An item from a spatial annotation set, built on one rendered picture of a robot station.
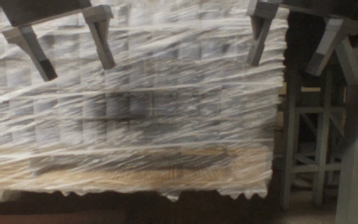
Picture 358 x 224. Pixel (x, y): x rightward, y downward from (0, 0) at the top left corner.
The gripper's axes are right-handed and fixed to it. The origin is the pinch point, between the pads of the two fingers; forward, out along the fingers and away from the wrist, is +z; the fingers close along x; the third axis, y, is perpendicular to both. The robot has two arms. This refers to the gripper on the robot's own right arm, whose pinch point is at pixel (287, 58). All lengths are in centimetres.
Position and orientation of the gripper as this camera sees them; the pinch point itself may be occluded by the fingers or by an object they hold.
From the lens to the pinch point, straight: 40.6
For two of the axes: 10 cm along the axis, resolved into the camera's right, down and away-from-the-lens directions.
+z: -1.5, 8.6, 4.8
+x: 9.9, 0.9, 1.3
